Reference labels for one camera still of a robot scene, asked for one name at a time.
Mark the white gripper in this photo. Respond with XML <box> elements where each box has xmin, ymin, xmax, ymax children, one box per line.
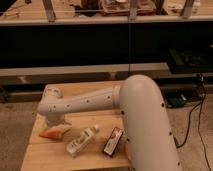
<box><xmin>45</xmin><ymin>115</ymin><xmax>71</xmax><ymax>134</ymax></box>

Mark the orange carrot-shaped pepper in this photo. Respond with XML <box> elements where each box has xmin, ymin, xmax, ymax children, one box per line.
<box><xmin>39</xmin><ymin>130</ymin><xmax>64</xmax><ymax>139</ymax></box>

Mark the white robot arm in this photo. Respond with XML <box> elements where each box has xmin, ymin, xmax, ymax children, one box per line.
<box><xmin>37</xmin><ymin>75</ymin><xmax>182</xmax><ymax>171</ymax></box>

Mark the white plastic bottle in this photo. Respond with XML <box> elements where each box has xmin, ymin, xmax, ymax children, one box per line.
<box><xmin>66</xmin><ymin>125</ymin><xmax>100</xmax><ymax>157</ymax></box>

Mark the black rectangular box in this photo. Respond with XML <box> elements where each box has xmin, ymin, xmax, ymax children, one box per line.
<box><xmin>103</xmin><ymin>127</ymin><xmax>123</xmax><ymax>157</ymax></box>

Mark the orange plate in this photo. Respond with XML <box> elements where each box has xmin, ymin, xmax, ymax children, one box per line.
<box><xmin>124</xmin><ymin>142</ymin><xmax>131</xmax><ymax>161</ymax></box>

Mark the metal shelf rack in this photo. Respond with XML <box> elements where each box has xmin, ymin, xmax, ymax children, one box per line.
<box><xmin>0</xmin><ymin>0</ymin><xmax>213</xmax><ymax>26</ymax></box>

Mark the black power cable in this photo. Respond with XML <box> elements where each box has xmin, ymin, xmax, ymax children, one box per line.
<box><xmin>173</xmin><ymin>74</ymin><xmax>213</xmax><ymax>171</ymax></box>

